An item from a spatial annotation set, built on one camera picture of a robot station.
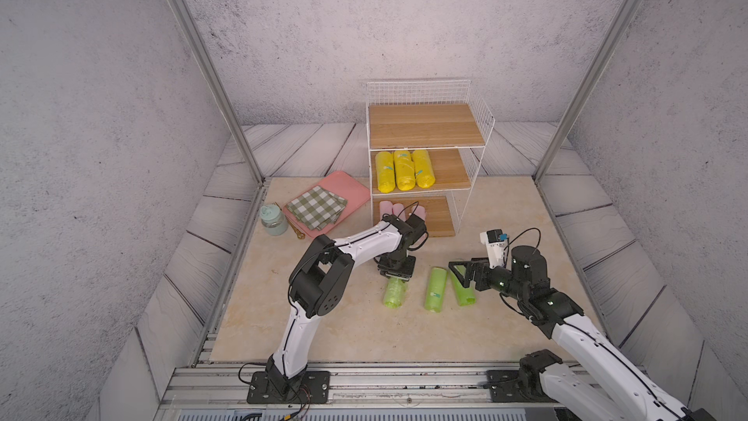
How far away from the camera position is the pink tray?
1.07 m

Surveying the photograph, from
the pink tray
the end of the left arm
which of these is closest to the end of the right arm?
the end of the left arm

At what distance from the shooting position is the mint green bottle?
1000mm

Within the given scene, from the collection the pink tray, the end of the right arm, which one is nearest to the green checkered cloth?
the pink tray

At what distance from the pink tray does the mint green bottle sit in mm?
36
